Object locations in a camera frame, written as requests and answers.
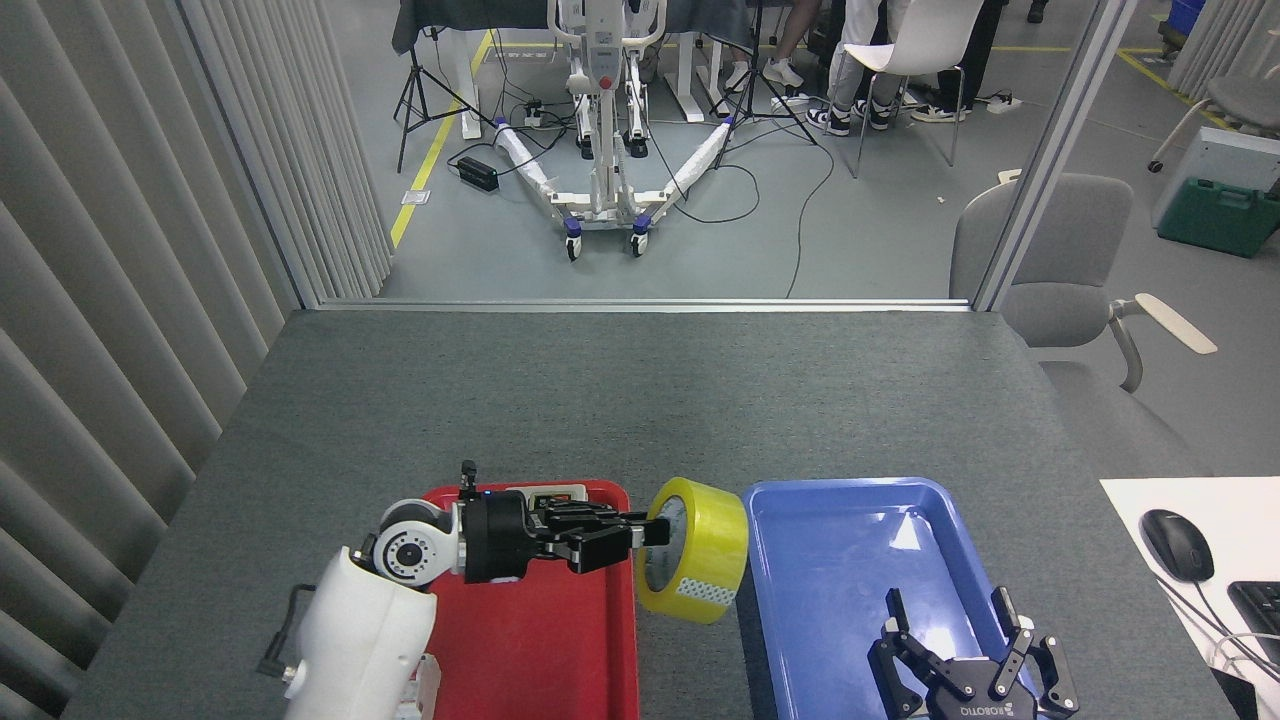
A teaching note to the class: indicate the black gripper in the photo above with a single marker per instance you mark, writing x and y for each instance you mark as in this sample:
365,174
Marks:
500,540
985,690

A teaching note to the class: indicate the yellow tape roll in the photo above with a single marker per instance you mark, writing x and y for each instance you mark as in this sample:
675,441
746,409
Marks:
715,540

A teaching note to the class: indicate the red plastic tray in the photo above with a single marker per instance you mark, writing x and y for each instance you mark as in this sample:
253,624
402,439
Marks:
540,650

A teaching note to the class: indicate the blue plastic tray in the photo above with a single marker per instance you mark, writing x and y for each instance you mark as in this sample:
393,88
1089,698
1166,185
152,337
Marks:
830,560

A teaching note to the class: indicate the white desk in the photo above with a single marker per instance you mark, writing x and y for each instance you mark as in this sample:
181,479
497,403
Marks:
1135,500

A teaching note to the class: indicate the white circuit breaker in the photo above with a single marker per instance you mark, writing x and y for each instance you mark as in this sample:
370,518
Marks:
430,690

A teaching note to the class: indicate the black computer mouse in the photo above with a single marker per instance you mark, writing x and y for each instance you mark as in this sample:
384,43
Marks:
1176,545

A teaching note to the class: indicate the black keyboard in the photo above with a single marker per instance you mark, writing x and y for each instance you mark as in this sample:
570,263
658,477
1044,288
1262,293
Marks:
1262,615

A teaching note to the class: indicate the black power adapter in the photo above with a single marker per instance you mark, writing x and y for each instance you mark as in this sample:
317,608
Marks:
478,174

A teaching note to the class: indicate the grey office chair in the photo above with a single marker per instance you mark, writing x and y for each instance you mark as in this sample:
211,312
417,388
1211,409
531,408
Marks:
1060,290

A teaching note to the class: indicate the white wheeled stand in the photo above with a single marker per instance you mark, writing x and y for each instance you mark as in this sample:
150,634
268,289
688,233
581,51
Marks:
604,150

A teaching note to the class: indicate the black tripod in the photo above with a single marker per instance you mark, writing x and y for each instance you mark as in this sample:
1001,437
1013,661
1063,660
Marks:
411,90
756,100

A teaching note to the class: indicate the person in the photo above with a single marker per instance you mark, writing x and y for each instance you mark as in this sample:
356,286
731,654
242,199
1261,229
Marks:
785,72
955,70
855,60

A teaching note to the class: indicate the green tool case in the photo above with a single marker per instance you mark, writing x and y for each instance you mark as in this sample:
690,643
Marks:
1215,215

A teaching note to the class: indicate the dark cloth covered desk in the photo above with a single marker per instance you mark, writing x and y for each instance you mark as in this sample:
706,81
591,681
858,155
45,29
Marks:
500,15

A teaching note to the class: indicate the grey pleated curtain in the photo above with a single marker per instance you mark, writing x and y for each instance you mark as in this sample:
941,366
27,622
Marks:
120,250

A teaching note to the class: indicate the white power strip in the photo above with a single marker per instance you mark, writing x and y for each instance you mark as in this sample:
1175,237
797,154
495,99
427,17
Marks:
1003,103

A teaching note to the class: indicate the grey white equipment box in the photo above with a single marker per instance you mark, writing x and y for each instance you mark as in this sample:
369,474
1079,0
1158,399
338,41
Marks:
1230,160

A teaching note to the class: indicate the white plastic chair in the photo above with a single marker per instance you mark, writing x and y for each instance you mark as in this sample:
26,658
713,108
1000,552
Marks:
930,45

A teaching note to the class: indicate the grey chair with beige legs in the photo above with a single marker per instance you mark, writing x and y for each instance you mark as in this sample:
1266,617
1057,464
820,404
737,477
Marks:
1245,100

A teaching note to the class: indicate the blue bin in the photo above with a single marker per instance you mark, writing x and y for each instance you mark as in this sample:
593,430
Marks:
1185,20

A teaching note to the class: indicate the white switch box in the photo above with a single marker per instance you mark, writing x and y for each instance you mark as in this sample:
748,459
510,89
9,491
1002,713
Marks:
560,492

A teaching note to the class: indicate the silver table rail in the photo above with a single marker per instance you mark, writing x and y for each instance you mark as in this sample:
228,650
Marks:
640,305

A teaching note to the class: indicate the silver post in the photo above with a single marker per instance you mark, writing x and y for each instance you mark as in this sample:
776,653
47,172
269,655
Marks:
1060,150

